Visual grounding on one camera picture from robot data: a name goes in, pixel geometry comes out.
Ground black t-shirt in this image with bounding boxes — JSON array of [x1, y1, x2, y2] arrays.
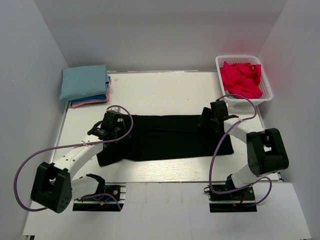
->
[[97, 115, 234, 167]]

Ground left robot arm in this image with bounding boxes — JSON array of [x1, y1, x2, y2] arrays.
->
[[30, 110, 134, 214]]

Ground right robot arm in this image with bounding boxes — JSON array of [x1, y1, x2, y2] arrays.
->
[[198, 100, 289, 200]]

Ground pink folded t-shirt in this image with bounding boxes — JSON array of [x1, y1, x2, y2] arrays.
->
[[71, 78, 112, 108]]

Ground red t-shirt in basket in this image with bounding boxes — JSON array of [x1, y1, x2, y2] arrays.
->
[[219, 62, 263, 99]]

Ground light blue folded t-shirt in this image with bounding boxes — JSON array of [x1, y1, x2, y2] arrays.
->
[[59, 65, 109, 102]]

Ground white plastic basket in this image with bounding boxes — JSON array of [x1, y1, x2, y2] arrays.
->
[[215, 55, 273, 107]]

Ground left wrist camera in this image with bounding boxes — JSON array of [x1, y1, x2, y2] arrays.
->
[[107, 106, 121, 113]]

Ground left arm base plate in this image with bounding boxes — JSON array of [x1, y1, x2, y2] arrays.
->
[[72, 183, 127, 212]]

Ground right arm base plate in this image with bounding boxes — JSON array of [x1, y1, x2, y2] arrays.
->
[[203, 186, 257, 213]]

